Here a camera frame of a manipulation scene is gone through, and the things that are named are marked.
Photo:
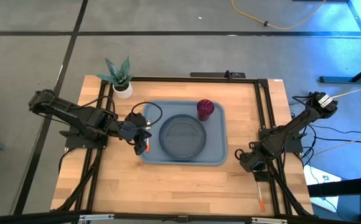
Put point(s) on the black rig beam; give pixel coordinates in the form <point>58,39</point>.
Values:
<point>28,217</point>

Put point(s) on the black furniture beam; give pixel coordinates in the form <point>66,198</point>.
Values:
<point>354,186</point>

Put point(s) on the green plant in white pot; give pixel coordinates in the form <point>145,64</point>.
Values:
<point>123,91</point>

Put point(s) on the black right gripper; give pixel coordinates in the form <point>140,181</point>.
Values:
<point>253,160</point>

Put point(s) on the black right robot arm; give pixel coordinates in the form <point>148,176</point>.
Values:
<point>295,124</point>

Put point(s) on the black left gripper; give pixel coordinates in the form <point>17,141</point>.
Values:
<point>134,127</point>

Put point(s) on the black bracket bar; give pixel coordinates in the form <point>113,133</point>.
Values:
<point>211,75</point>

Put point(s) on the dark blue round plate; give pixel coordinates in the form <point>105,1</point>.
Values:
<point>182,137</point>

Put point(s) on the red faceted plastic cup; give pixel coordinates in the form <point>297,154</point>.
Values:
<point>205,109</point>

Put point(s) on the dark metal stand frame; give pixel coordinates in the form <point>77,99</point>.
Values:
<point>339,80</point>

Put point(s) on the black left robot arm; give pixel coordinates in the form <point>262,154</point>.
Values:
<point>65,112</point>

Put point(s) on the blue plastic tray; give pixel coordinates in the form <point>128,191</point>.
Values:
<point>216,146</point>

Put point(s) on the white paper sheet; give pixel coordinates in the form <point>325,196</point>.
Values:
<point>314,174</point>

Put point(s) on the silver metal bracket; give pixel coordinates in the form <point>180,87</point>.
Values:
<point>269,220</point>
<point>96,217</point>

